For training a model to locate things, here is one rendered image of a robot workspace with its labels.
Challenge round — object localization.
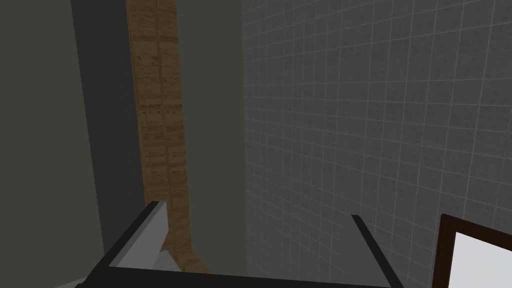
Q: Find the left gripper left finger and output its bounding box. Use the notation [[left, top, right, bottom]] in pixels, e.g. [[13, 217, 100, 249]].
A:
[[97, 200, 168, 271]]

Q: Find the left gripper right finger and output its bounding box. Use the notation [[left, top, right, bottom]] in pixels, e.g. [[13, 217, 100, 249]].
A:
[[335, 214, 406, 287]]

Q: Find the dark framed window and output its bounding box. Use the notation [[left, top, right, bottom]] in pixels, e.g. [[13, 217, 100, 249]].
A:
[[431, 213, 512, 288]]

